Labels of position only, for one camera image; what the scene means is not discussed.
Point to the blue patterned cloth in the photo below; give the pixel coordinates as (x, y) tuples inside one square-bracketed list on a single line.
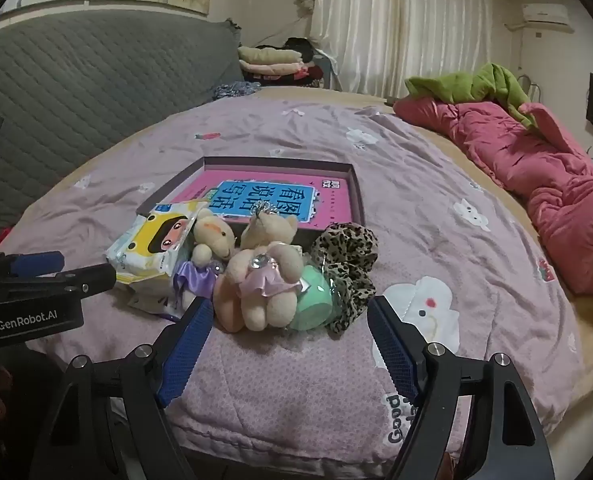
[(234, 91)]

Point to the pink quilt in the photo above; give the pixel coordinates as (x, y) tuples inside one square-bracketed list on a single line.
[(551, 185)]

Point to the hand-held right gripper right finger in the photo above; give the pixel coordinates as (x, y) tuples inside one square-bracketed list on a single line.
[(394, 352)]

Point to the peach makeup sponge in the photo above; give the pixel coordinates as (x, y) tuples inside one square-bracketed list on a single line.
[(225, 305)]

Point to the yellow cartoon wipes packet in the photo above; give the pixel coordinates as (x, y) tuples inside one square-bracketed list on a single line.
[(151, 240)]

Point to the grey quilted sofa cover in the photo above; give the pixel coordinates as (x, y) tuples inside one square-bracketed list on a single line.
[(76, 85)]

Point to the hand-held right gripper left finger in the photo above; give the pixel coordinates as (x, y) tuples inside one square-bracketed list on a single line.
[(186, 355)]

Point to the crowned teddy bear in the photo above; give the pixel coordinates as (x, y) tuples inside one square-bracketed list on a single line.
[(271, 285)]

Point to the shallow purple cardboard box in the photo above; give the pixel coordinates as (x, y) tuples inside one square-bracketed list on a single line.
[(349, 180)]

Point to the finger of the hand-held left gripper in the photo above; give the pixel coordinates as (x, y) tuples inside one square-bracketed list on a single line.
[(39, 263), (89, 280)]

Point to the stack of folded clothes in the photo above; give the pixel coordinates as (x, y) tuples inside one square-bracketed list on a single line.
[(271, 62)]

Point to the white curtain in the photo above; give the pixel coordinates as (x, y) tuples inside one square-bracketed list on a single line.
[(401, 25)]

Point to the metal chair frame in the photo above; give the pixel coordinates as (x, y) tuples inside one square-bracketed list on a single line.
[(535, 87)]

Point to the white air conditioner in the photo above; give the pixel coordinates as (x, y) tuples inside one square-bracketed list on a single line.
[(543, 14)]

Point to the purple printed bedspread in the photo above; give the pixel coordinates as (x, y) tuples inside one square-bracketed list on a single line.
[(301, 130)]

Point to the leopard print scrunchie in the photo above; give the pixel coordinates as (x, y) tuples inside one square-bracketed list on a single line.
[(346, 255)]

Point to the green makeup sponge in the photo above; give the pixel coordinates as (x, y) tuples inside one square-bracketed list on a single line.
[(314, 300)]

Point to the green blanket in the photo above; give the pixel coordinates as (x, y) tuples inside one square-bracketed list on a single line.
[(476, 85)]

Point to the green print tissue packet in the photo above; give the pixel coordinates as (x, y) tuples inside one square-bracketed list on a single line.
[(151, 300)]

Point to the pink and blue book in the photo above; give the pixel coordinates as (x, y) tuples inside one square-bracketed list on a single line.
[(211, 182)]

